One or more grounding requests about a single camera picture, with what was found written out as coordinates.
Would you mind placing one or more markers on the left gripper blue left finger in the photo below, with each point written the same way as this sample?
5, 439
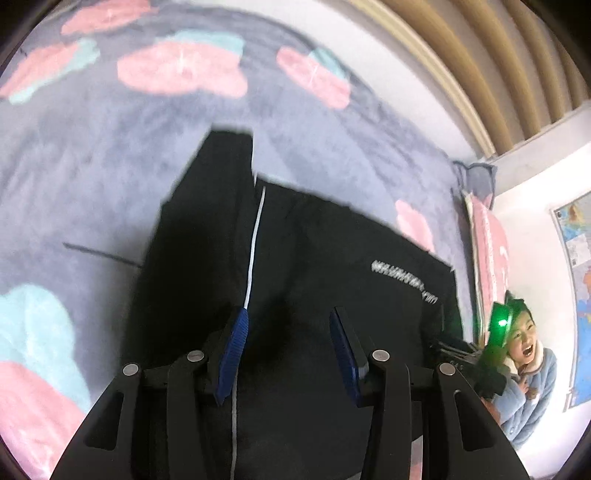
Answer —
228, 355

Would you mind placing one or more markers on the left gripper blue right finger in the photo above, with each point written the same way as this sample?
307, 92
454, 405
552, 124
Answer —
351, 356

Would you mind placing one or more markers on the black hooded jacket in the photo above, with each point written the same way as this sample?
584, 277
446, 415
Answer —
228, 239

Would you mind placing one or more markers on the person in blue pajamas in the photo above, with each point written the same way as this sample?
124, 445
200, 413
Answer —
531, 377

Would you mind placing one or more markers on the pink patterned pillow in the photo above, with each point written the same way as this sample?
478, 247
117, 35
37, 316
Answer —
491, 262

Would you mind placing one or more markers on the grey pillow behind pink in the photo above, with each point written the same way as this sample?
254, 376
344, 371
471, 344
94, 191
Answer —
478, 178

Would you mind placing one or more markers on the grey floral bed blanket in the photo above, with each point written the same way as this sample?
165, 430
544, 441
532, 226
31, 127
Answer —
102, 108

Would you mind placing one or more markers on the brown striped window blind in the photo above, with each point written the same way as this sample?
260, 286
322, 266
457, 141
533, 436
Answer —
506, 74

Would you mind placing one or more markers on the wall map poster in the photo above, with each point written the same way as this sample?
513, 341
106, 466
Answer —
572, 221

